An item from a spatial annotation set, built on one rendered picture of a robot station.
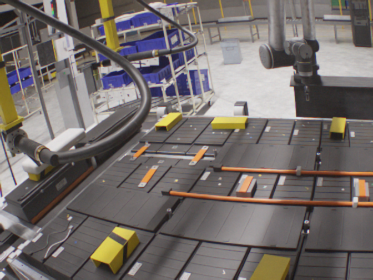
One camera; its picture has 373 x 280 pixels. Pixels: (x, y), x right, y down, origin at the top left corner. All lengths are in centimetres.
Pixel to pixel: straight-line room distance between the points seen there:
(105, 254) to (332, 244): 61
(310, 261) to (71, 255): 69
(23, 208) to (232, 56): 675
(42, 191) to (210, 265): 72
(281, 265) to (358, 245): 24
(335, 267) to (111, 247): 60
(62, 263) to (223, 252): 48
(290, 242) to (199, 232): 27
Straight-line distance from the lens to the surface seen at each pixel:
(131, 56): 172
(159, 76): 378
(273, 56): 231
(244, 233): 89
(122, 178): 130
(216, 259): 84
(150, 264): 87
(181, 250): 89
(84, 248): 100
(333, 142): 135
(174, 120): 166
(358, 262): 82
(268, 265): 74
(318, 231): 88
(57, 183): 131
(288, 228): 89
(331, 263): 81
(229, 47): 747
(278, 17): 221
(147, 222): 101
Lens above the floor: 161
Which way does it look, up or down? 24 degrees down
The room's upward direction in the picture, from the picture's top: 11 degrees counter-clockwise
